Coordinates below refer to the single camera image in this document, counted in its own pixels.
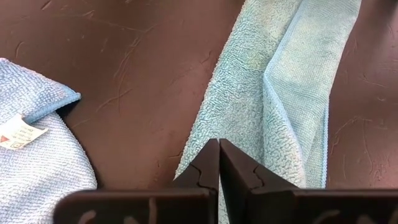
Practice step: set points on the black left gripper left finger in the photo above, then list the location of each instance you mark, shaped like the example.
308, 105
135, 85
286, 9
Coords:
140, 207

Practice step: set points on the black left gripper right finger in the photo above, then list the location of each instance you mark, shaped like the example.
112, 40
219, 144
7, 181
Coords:
295, 208

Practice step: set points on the blue microfiber towel white tag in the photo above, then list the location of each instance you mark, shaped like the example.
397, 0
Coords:
37, 155

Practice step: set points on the turquoise microfiber towel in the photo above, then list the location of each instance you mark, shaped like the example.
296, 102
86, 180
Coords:
273, 77

